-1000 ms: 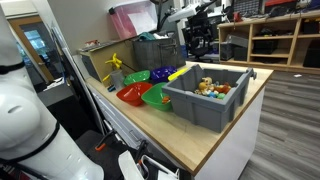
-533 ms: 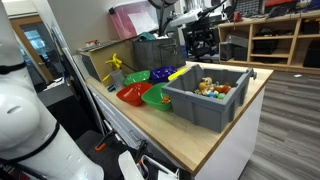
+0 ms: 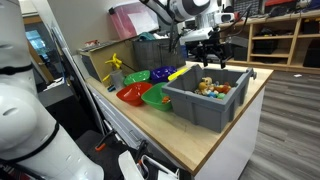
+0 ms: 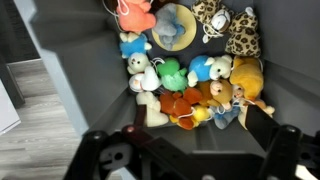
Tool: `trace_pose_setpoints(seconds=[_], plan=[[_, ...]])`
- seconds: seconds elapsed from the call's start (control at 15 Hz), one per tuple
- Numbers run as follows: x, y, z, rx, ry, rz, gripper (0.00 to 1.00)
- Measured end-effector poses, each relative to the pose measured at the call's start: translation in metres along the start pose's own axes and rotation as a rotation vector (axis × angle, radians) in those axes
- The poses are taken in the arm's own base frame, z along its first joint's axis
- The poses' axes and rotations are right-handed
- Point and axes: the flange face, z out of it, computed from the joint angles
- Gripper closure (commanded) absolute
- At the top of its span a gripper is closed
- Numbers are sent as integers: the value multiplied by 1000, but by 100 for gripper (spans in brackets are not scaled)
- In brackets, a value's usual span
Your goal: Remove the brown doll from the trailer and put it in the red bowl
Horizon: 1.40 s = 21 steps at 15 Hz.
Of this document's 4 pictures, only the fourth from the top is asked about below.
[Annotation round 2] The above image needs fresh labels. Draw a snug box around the grey plastic bin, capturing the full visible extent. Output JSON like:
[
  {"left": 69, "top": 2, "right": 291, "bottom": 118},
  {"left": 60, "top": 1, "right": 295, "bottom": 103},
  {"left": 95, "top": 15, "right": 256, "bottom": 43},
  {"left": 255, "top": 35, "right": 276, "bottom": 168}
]
[{"left": 13, "top": 0, "right": 320, "bottom": 180}]

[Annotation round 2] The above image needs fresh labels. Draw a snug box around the small white bear doll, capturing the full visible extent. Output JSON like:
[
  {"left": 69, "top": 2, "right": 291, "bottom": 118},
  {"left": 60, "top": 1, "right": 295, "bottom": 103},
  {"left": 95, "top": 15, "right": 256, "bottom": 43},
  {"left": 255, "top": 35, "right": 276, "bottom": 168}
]
[{"left": 126, "top": 52, "right": 152, "bottom": 75}]

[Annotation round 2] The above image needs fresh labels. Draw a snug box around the leopard print plush doll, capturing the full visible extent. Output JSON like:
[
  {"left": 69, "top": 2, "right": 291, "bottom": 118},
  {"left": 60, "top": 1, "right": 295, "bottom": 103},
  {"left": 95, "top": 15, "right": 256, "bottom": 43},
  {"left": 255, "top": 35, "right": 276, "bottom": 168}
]
[{"left": 225, "top": 7, "right": 262, "bottom": 58}]

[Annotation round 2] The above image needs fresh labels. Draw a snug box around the green plush doll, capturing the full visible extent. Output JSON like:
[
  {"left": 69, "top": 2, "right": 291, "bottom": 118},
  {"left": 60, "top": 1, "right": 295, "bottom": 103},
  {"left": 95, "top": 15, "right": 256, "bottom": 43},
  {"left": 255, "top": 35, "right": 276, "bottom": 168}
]
[{"left": 156, "top": 57, "right": 189, "bottom": 93}]

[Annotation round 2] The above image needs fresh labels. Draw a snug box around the yellow round disc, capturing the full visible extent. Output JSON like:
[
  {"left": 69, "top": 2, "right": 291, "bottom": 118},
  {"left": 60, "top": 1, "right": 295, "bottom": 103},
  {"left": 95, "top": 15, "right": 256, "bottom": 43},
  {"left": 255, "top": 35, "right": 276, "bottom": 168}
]
[{"left": 151, "top": 3, "right": 198, "bottom": 52}]

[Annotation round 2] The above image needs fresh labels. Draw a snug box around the mustard yellow plush doll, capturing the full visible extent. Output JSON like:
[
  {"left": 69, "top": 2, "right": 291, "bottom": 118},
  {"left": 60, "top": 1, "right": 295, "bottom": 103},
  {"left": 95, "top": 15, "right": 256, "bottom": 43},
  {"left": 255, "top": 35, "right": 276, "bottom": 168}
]
[{"left": 229, "top": 55, "right": 265, "bottom": 102}]

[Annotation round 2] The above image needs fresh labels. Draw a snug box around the blue cream bear doll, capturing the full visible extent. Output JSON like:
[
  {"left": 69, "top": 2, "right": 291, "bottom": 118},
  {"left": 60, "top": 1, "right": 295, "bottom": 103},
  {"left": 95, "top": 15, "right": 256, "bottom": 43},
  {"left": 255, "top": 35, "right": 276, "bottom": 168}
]
[{"left": 186, "top": 54, "right": 234, "bottom": 88}]

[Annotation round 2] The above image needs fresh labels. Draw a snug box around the grey elephant plush doll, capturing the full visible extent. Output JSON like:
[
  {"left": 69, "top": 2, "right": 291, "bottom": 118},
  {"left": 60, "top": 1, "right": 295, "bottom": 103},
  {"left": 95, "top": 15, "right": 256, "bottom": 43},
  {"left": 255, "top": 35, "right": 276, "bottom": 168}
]
[{"left": 153, "top": 3, "right": 186, "bottom": 51}]

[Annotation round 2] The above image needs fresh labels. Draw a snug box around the salmon plush doll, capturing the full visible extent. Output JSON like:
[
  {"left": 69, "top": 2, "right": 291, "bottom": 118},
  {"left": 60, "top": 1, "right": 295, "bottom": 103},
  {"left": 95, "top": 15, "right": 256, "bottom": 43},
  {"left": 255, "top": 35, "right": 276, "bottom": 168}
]
[{"left": 116, "top": 0, "right": 157, "bottom": 34}]

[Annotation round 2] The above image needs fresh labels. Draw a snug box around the small yellow plush doll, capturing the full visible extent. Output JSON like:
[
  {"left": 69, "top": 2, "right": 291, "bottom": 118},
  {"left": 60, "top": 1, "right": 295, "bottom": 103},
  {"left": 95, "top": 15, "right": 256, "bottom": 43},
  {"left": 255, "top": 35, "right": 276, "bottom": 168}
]
[{"left": 169, "top": 105, "right": 213, "bottom": 130}]

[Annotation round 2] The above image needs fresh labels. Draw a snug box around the brown plush doll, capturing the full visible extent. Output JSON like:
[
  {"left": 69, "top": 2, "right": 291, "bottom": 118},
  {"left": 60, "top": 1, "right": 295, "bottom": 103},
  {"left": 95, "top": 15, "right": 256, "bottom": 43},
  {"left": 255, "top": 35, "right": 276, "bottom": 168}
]
[{"left": 196, "top": 79, "right": 234, "bottom": 111}]

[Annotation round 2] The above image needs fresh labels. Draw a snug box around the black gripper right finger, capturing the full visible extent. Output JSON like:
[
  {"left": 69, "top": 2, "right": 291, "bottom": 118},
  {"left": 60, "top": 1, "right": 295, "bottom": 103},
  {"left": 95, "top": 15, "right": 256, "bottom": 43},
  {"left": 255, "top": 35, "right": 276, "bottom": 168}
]
[{"left": 245, "top": 104, "right": 303, "bottom": 180}]

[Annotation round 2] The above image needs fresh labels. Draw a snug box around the white floor-standing panel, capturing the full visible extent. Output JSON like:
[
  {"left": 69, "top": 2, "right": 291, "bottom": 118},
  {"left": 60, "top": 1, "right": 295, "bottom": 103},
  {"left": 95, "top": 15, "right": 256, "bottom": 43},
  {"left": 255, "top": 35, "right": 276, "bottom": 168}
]
[{"left": 0, "top": 79, "right": 22, "bottom": 135}]

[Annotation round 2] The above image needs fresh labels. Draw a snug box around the white red plush doll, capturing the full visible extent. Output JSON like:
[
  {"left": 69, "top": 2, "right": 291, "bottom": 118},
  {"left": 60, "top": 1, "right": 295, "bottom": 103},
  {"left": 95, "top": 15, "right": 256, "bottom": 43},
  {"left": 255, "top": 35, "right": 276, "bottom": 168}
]
[{"left": 128, "top": 65, "right": 163, "bottom": 94}]

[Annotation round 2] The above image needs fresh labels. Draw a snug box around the light blue plush doll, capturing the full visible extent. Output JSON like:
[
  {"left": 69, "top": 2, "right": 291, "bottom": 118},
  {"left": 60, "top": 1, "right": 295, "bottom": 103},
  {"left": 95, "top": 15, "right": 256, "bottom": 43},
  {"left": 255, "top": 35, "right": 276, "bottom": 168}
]
[{"left": 212, "top": 104, "right": 242, "bottom": 130}]

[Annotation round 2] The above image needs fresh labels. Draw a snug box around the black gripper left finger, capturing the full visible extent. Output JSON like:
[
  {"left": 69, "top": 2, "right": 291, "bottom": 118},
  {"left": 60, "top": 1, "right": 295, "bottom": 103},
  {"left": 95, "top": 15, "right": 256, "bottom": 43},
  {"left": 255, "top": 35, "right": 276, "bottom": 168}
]
[{"left": 63, "top": 104, "right": 158, "bottom": 180}]

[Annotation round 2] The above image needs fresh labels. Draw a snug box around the tan cream plush doll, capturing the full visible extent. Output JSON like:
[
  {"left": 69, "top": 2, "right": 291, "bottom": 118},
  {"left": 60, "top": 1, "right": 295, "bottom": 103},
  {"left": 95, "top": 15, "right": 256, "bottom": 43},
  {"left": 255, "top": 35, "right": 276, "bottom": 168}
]
[{"left": 237, "top": 95, "right": 276, "bottom": 130}]

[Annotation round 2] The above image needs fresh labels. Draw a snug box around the orange red plush doll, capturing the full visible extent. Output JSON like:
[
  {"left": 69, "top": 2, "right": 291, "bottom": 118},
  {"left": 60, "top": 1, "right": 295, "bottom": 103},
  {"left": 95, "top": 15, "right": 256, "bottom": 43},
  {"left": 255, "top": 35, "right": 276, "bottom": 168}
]
[{"left": 159, "top": 87, "right": 204, "bottom": 131}]

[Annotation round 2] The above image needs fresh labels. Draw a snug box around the blue white plush doll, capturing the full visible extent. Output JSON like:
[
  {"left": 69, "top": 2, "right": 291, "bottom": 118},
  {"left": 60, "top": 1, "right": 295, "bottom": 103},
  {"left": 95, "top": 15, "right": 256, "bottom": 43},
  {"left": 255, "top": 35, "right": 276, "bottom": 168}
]
[{"left": 119, "top": 31, "right": 153, "bottom": 60}]

